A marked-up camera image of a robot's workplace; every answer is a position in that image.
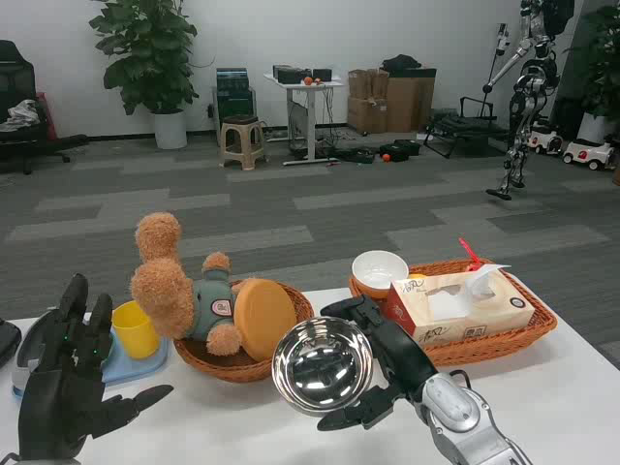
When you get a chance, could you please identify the white toy car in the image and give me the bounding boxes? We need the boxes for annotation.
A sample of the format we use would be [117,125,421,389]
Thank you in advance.
[561,138,616,171]
[527,126,566,155]

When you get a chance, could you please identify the brown teddy bear plush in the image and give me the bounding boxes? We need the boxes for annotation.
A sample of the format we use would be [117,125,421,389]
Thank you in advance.
[130,211,244,357]

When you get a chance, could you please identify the green and black crate stack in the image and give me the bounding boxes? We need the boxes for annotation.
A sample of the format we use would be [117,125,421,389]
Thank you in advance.
[212,67,258,133]

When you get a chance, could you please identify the black office chair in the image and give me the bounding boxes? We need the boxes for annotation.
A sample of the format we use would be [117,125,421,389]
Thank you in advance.
[0,40,90,175]

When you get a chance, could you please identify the large green potted plant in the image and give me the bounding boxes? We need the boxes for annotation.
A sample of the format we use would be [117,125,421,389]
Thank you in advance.
[88,0,214,116]

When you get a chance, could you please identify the grey cloth on chair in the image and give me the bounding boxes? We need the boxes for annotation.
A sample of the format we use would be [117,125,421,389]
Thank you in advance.
[0,99,41,133]

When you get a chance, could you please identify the rectangular wicker basket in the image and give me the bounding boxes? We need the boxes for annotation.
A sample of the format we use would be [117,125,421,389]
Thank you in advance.
[348,259,558,368]

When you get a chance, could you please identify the small open cardboard box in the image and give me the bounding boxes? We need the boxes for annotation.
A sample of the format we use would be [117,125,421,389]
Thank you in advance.
[347,68,390,101]

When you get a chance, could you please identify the grey and white curved dish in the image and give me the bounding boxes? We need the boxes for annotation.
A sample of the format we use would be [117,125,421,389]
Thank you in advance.
[12,309,67,398]

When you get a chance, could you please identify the flat black tool case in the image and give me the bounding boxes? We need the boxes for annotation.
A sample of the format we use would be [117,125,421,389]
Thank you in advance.
[333,147,377,165]

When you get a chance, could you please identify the shiny metal bowl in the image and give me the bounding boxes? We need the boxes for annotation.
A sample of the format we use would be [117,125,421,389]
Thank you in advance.
[270,317,374,414]

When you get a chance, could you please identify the large black box on desk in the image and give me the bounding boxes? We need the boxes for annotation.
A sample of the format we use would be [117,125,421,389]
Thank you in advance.
[272,64,314,84]

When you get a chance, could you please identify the large brown cardboard box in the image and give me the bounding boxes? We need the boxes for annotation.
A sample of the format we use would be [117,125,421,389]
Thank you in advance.
[386,67,437,133]

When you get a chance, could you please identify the white device on pole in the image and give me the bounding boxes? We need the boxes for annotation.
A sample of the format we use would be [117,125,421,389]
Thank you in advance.
[479,21,511,120]

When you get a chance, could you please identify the white plant pot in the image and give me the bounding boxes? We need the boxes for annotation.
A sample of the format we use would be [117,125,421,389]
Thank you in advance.
[153,108,189,150]

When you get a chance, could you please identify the silver humanoid robot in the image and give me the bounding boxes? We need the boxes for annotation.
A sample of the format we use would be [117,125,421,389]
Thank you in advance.
[481,0,576,201]

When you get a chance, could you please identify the green plant by robot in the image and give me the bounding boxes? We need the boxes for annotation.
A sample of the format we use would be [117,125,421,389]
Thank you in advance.
[566,4,620,120]

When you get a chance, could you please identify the medium brown cardboard box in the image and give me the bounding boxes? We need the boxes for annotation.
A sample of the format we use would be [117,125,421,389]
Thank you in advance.
[346,96,388,136]

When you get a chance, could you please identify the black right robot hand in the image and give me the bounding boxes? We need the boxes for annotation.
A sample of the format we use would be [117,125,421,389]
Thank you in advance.
[317,295,440,432]

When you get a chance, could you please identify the black case on floor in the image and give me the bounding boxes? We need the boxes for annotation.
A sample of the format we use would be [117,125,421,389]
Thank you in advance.
[379,139,421,164]

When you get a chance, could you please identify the black bag on boxes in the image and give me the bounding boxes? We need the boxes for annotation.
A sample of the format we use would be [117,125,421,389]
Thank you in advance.
[381,54,422,72]

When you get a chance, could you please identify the white and orange bowl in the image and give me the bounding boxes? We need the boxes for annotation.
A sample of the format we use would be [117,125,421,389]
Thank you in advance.
[352,249,411,299]

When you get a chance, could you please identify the black folding cot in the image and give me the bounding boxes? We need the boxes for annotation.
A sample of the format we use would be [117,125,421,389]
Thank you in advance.
[423,95,512,159]

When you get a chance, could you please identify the beige plastic stool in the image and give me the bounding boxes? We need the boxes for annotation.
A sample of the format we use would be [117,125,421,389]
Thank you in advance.
[218,114,267,171]

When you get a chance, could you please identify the orange round disc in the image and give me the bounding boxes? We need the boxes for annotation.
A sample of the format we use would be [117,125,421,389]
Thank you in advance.
[233,278,297,362]

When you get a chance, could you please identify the round wicker basket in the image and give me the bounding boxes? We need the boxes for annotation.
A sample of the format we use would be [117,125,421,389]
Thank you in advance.
[172,279,315,384]

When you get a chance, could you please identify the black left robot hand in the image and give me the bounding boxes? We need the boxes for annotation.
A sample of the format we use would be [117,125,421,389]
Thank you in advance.
[16,273,174,462]

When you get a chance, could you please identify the yellow plastic cup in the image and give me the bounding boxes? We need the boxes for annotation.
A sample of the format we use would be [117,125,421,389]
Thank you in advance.
[110,299,162,360]

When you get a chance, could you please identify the white standing desk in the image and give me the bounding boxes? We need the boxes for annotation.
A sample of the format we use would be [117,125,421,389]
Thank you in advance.
[263,72,345,167]

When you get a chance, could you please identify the beige tissue box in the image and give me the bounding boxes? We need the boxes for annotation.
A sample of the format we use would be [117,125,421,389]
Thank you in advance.
[386,263,537,343]

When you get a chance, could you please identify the white pot by robot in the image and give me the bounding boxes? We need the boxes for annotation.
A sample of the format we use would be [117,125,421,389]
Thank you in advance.
[575,111,614,144]

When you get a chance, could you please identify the light blue tray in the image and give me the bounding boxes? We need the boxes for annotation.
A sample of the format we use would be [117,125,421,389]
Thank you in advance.
[84,312,171,387]

